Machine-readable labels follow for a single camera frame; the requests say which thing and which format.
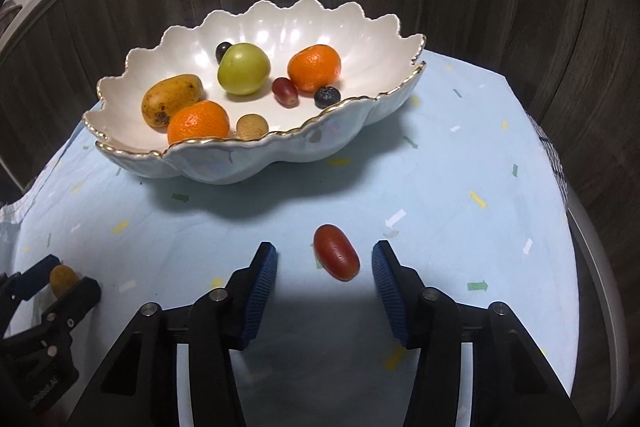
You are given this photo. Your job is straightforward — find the dark wood kitchen cabinet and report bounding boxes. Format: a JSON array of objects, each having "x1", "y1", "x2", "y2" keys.
[{"x1": 0, "y1": 0, "x2": 640, "y2": 258}]

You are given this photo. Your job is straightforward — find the light blue tablecloth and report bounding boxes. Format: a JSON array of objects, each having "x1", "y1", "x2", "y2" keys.
[{"x1": 0, "y1": 47, "x2": 573, "y2": 427}]

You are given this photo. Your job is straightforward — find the red grape tomato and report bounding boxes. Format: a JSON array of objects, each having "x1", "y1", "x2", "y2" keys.
[{"x1": 313, "y1": 224, "x2": 360, "y2": 282}]

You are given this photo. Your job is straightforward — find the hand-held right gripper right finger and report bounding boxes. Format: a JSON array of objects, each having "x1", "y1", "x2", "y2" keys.
[{"x1": 371, "y1": 240, "x2": 583, "y2": 427}]

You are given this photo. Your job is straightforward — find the blueberry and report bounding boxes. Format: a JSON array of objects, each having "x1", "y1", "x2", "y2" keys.
[{"x1": 314, "y1": 86, "x2": 342, "y2": 109}]

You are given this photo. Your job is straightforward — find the green apple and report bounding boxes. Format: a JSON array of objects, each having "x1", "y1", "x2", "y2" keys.
[{"x1": 217, "y1": 43, "x2": 271, "y2": 96}]

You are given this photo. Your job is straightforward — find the white scalloped bowl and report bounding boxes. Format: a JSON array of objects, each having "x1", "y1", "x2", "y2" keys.
[{"x1": 82, "y1": 0, "x2": 427, "y2": 185}]

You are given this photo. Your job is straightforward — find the orange tangerine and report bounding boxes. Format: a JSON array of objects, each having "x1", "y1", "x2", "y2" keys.
[
  {"x1": 167, "y1": 100, "x2": 231, "y2": 146},
  {"x1": 287, "y1": 44, "x2": 342, "y2": 94}
]

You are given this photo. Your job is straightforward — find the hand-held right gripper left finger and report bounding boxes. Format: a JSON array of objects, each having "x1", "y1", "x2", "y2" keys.
[{"x1": 75, "y1": 242, "x2": 279, "y2": 427}]

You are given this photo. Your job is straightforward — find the red grape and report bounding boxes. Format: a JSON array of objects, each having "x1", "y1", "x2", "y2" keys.
[{"x1": 271, "y1": 77, "x2": 300, "y2": 108}]

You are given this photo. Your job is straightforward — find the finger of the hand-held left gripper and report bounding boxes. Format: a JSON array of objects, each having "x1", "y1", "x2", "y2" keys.
[
  {"x1": 42, "y1": 277, "x2": 102, "y2": 339},
  {"x1": 0, "y1": 255, "x2": 62, "y2": 308}
]

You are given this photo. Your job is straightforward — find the yellow mango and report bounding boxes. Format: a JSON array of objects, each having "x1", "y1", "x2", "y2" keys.
[{"x1": 141, "y1": 74, "x2": 206, "y2": 128}]

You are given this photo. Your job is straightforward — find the brown longan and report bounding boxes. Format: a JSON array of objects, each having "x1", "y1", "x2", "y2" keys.
[
  {"x1": 236, "y1": 114, "x2": 268, "y2": 140},
  {"x1": 49, "y1": 264, "x2": 81, "y2": 299}
]

